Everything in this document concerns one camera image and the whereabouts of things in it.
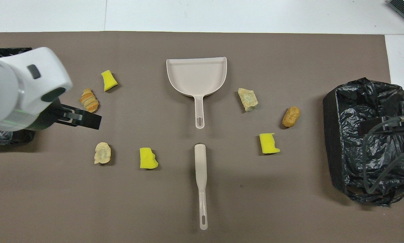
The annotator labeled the greenish stone-like bread chunk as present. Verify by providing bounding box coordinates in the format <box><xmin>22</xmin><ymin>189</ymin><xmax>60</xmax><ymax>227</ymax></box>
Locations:
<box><xmin>238</xmin><ymin>88</ymin><xmax>259</xmax><ymax>112</ymax></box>

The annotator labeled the yellow sponge with green side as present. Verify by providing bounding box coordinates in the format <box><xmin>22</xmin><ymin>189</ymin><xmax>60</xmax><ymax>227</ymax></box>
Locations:
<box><xmin>101</xmin><ymin>70</ymin><xmax>118</xmax><ymax>92</ymax></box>

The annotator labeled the blocky yellow sponge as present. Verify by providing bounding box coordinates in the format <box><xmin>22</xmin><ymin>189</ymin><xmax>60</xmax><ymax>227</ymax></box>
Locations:
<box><xmin>140</xmin><ymin>147</ymin><xmax>159</xmax><ymax>169</ymax></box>

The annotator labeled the striped croissant piece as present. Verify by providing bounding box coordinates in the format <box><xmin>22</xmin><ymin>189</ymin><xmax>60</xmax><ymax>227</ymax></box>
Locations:
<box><xmin>79</xmin><ymin>88</ymin><xmax>99</xmax><ymax>113</ymax></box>

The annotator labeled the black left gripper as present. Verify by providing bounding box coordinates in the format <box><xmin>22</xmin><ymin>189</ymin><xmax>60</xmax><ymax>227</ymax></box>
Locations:
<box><xmin>26</xmin><ymin>98</ymin><xmax>102</xmax><ymax>131</ymax></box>

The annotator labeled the brown table mat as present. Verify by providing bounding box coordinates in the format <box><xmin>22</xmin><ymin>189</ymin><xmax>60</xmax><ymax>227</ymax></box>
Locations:
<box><xmin>0</xmin><ymin>31</ymin><xmax>404</xmax><ymax>243</ymax></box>

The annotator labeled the beige plastic dustpan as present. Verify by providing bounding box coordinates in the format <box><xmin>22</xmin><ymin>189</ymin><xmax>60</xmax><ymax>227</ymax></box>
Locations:
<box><xmin>166</xmin><ymin>57</ymin><xmax>228</xmax><ymax>130</ymax></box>

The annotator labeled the pale bread chunk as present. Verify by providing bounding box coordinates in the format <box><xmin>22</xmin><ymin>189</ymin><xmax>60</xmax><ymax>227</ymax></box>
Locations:
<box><xmin>94</xmin><ymin>142</ymin><xmax>111</xmax><ymax>165</ymax></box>

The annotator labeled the notched yellow sponge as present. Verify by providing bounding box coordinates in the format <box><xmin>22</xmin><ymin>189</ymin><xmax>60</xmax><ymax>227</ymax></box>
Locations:
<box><xmin>259</xmin><ymin>133</ymin><xmax>281</xmax><ymax>154</ymax></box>

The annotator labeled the black bag-covered bin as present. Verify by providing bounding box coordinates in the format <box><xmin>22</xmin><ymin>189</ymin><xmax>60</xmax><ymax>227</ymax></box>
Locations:
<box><xmin>0</xmin><ymin>48</ymin><xmax>37</xmax><ymax>145</ymax></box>

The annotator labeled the open black bag-lined bin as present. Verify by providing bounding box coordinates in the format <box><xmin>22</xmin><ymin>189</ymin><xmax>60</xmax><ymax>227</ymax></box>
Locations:
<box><xmin>323</xmin><ymin>77</ymin><xmax>404</xmax><ymax>207</ymax></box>

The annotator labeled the beige hand brush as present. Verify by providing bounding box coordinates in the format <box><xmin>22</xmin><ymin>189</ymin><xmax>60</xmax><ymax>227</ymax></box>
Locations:
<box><xmin>194</xmin><ymin>144</ymin><xmax>209</xmax><ymax>231</ymax></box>

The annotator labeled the brown fried nugget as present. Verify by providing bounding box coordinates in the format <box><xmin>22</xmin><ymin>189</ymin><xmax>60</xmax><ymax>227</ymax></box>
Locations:
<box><xmin>282</xmin><ymin>106</ymin><xmax>301</xmax><ymax>128</ymax></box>

